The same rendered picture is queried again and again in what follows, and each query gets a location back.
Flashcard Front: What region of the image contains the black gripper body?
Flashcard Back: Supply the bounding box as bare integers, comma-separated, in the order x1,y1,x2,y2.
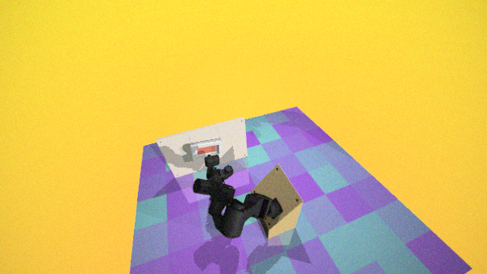
204,155,222,182

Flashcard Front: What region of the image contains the white picture frame with red picture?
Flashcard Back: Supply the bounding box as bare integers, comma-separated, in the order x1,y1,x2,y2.
190,139,223,162

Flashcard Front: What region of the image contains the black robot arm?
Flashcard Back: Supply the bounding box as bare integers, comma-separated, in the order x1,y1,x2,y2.
193,165,283,239

